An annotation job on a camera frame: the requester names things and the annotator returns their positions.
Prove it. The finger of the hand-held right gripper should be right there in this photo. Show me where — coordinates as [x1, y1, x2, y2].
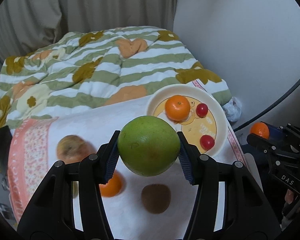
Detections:
[246, 133, 287, 159]
[268, 123, 300, 154]

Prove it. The white plastic bag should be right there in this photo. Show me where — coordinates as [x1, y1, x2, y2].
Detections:
[222, 96, 243, 122]

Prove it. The green striped floral blanket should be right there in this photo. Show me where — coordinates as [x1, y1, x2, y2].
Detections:
[0, 25, 232, 174]

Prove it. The yellow duck print plate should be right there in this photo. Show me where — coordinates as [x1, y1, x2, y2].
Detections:
[146, 84, 228, 158]

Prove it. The small tangerine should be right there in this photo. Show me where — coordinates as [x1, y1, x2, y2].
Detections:
[249, 122, 270, 140]

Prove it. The beige curtain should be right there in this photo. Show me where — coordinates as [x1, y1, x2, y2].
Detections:
[0, 0, 177, 63]

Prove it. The green round fruit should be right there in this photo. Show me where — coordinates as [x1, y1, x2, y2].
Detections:
[117, 116, 182, 177]

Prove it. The brown kiwi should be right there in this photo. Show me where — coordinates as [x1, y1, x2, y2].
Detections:
[141, 184, 171, 214]

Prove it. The person's right hand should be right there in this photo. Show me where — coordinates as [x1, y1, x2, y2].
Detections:
[284, 189, 300, 205]

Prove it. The large orange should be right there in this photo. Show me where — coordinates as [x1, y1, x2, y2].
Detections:
[99, 171, 123, 197]

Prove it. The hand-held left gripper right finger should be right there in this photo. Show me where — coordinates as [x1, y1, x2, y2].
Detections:
[176, 131, 282, 240]

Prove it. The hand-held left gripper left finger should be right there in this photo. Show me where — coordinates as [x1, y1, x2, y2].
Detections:
[16, 130, 122, 240]

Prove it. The medium orange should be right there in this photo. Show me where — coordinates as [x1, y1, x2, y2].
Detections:
[164, 94, 191, 121]

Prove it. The white and pink tablecloth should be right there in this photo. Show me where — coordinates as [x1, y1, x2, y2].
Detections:
[7, 79, 248, 239]

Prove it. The red cherry tomato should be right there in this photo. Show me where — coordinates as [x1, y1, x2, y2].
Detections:
[199, 135, 215, 150]
[196, 103, 208, 117]

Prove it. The brownish apple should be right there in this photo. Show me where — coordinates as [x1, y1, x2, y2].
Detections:
[56, 135, 97, 164]

